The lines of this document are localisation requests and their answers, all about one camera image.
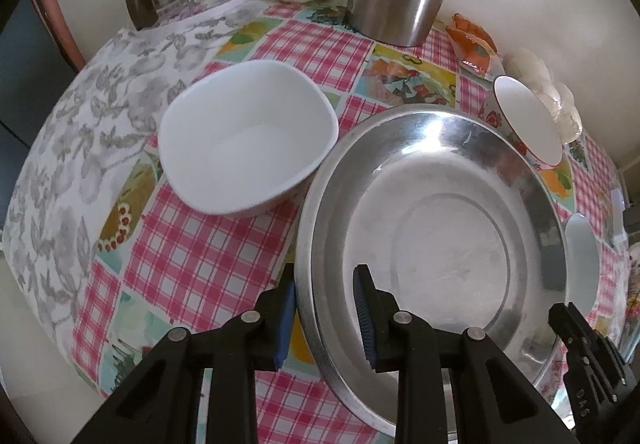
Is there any stainless steel basin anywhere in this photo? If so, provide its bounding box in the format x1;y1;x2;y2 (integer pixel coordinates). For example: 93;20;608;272
295;104;571;437

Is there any pink board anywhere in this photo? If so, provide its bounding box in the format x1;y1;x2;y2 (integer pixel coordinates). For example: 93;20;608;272
30;0;87;72

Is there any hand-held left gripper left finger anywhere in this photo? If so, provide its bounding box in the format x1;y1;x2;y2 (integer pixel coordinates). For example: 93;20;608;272
70;264;297;444

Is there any bag of white buns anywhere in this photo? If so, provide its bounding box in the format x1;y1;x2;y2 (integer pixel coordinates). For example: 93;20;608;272
504;46;583;145

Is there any white square bowl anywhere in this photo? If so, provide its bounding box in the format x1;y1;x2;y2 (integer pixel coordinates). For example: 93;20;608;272
159;60;339;218

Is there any white round tray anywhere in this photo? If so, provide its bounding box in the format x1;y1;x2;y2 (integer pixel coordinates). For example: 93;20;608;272
149;0;255;32

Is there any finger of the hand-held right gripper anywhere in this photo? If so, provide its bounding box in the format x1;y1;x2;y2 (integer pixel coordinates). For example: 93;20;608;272
548;302;626;387

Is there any dark grey cabinet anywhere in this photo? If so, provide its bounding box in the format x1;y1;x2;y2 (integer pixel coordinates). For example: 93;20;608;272
0;0;79;225

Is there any strawberry print bowl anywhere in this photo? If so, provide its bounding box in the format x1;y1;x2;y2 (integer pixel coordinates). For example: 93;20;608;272
482;74;563;170

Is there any grey floral cloth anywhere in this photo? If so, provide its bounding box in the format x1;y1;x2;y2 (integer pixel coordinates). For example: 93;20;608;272
2;0;261;375

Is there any white plastic item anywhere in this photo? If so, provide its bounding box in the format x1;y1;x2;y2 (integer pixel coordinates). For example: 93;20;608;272
610;189;629;245

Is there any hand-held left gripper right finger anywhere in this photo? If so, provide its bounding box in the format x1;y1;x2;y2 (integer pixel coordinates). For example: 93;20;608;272
352;264;581;444

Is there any floral pink-rimmed plate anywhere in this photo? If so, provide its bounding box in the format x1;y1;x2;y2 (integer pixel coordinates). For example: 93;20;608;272
564;213;601;317

